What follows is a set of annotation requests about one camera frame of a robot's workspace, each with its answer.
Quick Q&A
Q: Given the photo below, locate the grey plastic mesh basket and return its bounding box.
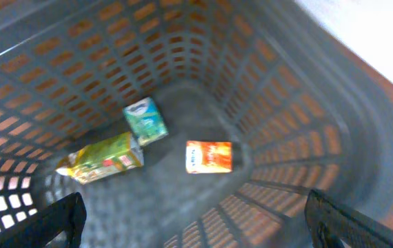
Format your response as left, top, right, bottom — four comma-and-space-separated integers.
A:
0, 0, 393, 248

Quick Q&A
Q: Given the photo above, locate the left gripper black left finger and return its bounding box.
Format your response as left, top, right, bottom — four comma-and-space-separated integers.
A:
0, 192, 87, 248

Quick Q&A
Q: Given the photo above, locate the teal green small carton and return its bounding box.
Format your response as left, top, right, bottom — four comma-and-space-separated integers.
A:
123, 97, 168, 146

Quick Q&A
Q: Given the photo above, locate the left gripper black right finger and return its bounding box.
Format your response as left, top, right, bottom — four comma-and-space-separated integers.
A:
304, 189, 393, 248

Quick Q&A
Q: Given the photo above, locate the green yellow juice carton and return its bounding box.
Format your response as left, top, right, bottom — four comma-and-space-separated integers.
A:
56, 132, 144, 185

